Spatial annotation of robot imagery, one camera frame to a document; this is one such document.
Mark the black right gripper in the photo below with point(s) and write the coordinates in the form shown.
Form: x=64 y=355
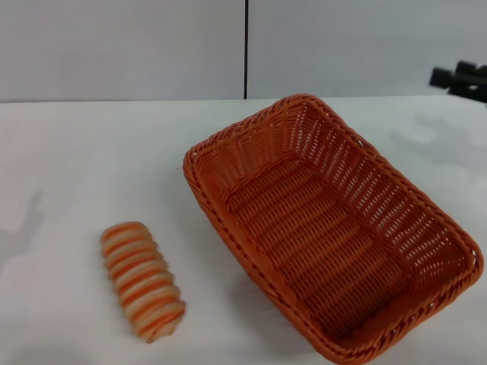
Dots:
x=472 y=85

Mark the orange wicker basket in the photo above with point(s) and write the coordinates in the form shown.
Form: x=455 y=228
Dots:
x=304 y=228

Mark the orange striped bread loaf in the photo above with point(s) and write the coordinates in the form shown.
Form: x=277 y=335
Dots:
x=141 y=281

